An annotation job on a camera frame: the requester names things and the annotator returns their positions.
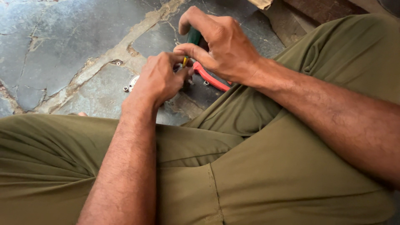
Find person's left hand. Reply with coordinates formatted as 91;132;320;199
123;51;195;109

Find green handled screwdriver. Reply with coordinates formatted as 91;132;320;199
182;27;203;68

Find red handled pliers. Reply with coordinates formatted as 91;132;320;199
193;61;233;92

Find round metal plate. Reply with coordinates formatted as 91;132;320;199
128;74;140;93

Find person's olive green trousers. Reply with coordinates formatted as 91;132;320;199
0;13;400;225

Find person's right hand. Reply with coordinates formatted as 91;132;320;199
173;6;263;86

